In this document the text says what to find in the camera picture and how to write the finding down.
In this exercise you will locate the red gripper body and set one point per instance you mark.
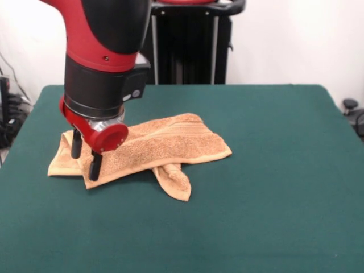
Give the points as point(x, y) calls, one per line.
point(102, 136)

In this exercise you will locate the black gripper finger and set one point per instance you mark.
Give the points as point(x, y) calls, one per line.
point(95, 167)
point(76, 145)

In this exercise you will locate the orange terry towel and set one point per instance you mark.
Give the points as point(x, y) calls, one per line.
point(159, 150)

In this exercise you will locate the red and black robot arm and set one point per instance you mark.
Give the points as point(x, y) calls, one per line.
point(105, 57)

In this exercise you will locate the red robot base disc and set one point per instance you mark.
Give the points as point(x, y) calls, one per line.
point(185, 1)

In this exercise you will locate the black electrical box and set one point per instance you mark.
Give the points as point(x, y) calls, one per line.
point(4, 94)

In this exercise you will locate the dark green table cloth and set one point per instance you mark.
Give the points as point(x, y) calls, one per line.
point(256, 199)

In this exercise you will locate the black office chair base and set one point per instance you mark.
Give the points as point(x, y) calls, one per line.
point(350, 103)

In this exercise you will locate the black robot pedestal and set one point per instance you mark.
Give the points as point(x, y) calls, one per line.
point(193, 42)

